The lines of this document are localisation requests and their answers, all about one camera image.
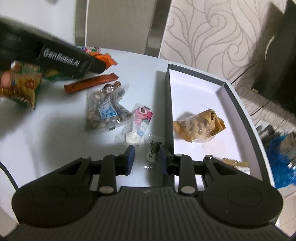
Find small clear snack packet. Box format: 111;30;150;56
141;134;165;170

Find green prawn cracker bag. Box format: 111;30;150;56
43;69;73;81
1;61;43;110

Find brown pastry snack bag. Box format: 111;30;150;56
173;109;226;143

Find clear bag of nuts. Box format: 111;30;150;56
85;81;132;131

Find clear pink label candy bag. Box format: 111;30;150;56
114;103;154;147

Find small gold snack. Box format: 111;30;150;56
222;158;250;175

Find orange snack bar wrapper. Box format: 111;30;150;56
64;73;119;93

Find person's left hand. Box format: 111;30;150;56
1;61;19;90

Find dark grey storage box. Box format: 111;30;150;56
164;63;277;188

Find blue plastic bag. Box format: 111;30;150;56
265;135;295;189

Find grey chair back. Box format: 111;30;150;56
75;1;171;57

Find black television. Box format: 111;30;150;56
251;1;295;114

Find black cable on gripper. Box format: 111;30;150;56
0;161;20;190

